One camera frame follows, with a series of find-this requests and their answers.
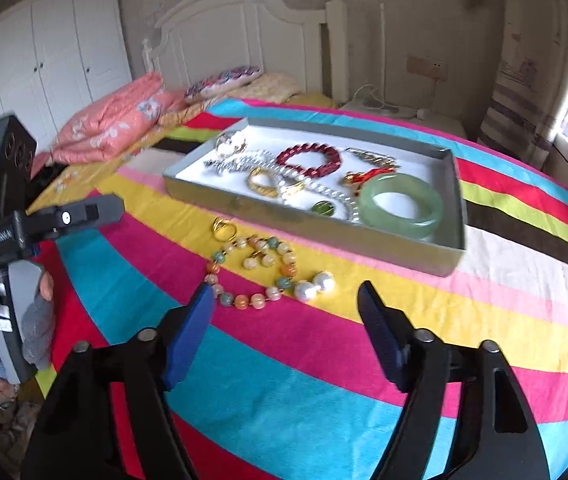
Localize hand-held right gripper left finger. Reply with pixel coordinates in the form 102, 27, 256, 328
21, 282, 215, 480

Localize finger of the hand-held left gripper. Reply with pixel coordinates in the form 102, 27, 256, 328
23, 194, 126, 243

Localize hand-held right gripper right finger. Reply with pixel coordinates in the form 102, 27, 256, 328
356, 280, 550, 480

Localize multicolour bead bracelet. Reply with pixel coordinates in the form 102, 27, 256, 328
204, 235, 299, 311

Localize grey cardboard box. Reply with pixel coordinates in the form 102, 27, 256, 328
163, 116, 467, 278

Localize gold ring with stone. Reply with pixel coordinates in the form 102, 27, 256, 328
210, 216, 239, 243

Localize pale green jade bangle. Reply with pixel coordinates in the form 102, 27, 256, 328
358, 173, 445, 241

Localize silver rhinestone brooch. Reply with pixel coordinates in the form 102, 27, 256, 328
204, 152, 265, 178

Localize gold bangle with red cord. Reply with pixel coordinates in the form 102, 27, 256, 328
342, 167, 402, 196

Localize pearl necklace with green pendant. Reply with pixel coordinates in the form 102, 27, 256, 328
244, 152, 363, 223

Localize gold band ring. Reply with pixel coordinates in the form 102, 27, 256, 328
248, 166, 281, 198

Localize small gold ring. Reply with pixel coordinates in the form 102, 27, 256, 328
281, 177, 309, 206

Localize gold chain bracelet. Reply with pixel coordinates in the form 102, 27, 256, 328
345, 146, 402, 171

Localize dark red bead bracelet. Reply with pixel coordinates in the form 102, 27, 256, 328
276, 143, 343, 179

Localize person's left hand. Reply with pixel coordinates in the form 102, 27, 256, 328
0, 272, 57, 372

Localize pink floral quilt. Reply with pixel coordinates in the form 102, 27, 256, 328
31, 71, 187, 166

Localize striped colourful blanket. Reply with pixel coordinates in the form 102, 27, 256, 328
34, 97, 568, 480

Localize white wardrobe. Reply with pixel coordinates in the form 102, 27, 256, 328
0, 0, 132, 161

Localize patterned blue red pillow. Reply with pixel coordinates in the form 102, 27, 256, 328
184, 65, 263, 103

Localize white nightstand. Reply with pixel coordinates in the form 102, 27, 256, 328
339, 97, 467, 137

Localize beige pillow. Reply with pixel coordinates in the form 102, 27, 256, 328
229, 72, 305, 104

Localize white headboard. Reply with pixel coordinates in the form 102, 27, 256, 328
142, 0, 349, 103

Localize printed curtain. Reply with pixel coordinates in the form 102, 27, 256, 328
478, 0, 568, 171

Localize white cable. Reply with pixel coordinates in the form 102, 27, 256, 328
351, 77, 439, 117

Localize wall outlet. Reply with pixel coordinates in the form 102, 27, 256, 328
406, 56, 448, 81

